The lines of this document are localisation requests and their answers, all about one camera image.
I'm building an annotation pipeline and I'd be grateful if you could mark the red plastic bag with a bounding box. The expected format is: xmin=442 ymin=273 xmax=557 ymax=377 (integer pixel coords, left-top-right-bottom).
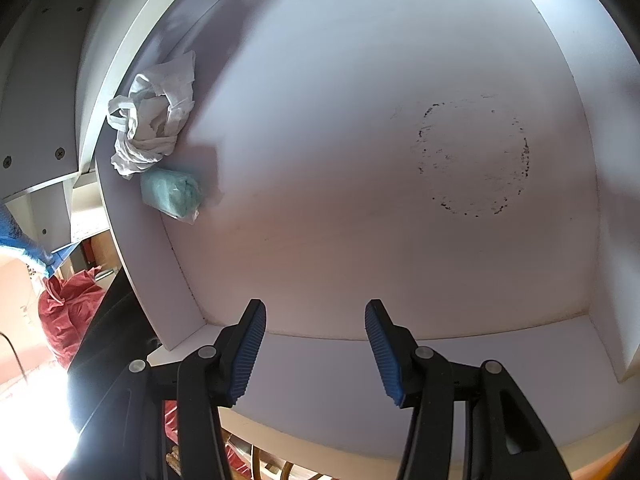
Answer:
xmin=38 ymin=268 xmax=105 ymax=370

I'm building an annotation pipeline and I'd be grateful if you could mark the blue plaid tablecloth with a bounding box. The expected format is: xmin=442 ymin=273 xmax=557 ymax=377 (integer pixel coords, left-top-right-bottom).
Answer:
xmin=0 ymin=204 xmax=78 ymax=278

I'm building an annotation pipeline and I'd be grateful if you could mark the teal folded towel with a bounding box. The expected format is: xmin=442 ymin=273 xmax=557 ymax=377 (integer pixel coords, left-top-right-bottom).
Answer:
xmin=140 ymin=168 xmax=202 ymax=224

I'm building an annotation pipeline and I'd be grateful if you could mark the white drawer box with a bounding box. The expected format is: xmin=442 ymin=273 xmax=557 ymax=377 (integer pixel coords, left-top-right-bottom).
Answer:
xmin=96 ymin=0 xmax=639 ymax=474

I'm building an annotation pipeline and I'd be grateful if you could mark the white striped crumpled cloth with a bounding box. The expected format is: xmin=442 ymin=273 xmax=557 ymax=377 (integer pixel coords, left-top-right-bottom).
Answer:
xmin=106 ymin=51 xmax=196 ymax=180

